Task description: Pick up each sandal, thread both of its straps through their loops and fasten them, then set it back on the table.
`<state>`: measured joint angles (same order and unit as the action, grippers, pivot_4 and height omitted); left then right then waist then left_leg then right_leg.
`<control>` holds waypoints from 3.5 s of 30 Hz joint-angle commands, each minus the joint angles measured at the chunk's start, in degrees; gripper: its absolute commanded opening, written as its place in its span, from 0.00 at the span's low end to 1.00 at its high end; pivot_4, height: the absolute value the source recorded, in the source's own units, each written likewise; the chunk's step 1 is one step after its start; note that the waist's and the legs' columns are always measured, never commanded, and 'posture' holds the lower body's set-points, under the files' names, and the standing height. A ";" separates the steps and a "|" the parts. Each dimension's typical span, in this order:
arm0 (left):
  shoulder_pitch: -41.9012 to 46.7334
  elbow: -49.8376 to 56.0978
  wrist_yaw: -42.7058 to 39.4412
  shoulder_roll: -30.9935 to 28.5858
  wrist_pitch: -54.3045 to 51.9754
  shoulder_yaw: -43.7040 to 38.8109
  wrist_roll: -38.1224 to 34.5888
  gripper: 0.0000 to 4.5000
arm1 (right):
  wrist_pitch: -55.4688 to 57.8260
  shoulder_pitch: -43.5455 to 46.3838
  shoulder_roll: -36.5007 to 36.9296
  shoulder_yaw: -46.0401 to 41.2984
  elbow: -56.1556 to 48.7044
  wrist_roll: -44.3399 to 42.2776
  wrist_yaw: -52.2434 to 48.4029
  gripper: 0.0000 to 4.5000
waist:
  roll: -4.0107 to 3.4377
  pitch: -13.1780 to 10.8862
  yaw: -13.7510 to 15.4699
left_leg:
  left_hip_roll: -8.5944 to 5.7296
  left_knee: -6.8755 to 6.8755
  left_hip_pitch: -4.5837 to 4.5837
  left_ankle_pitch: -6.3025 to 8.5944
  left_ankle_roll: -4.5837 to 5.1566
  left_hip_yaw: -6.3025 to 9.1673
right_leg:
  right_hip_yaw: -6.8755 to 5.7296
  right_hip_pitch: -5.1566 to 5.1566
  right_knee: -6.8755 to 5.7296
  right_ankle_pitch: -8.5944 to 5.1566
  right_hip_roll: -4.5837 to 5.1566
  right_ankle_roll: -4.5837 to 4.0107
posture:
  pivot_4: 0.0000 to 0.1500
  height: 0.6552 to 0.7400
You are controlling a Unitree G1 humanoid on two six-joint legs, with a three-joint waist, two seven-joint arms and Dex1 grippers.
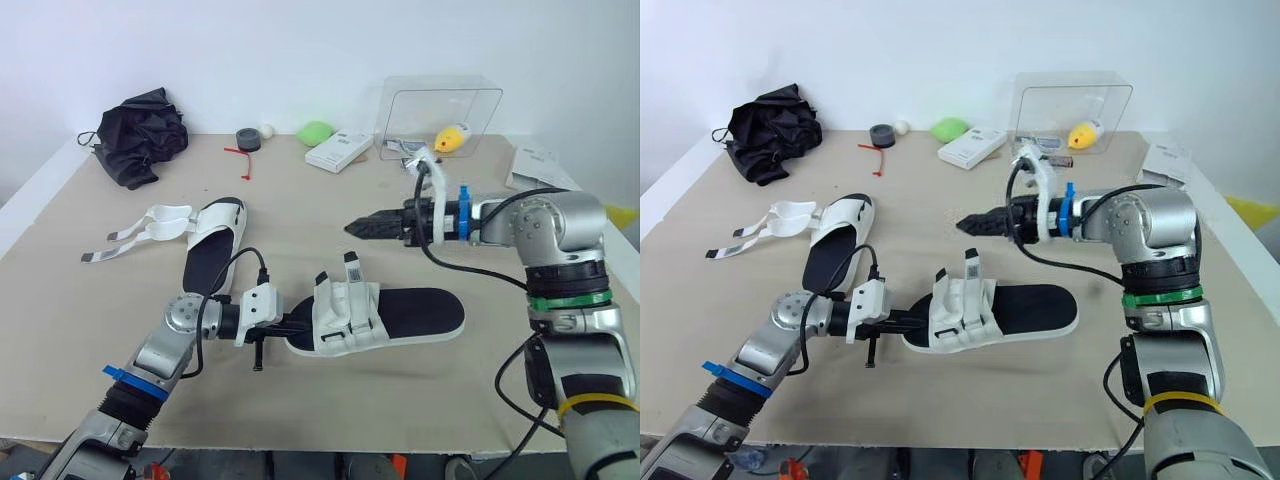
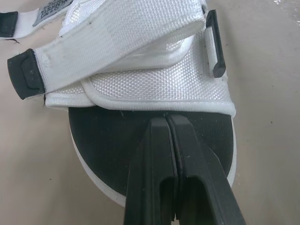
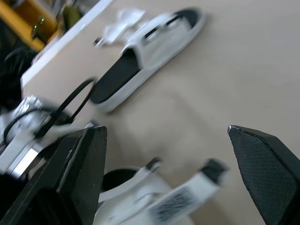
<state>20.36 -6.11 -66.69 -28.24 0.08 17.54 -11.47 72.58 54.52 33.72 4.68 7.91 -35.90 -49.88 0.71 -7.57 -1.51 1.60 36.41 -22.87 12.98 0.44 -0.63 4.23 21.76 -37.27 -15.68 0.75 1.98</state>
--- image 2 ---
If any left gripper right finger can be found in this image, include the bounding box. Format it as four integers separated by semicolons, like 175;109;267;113
165;113;247;225

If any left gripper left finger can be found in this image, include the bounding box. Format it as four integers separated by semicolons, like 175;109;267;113
121;116;180;225

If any white sandal with black sole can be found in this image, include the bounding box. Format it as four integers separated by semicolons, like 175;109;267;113
0;0;237;208

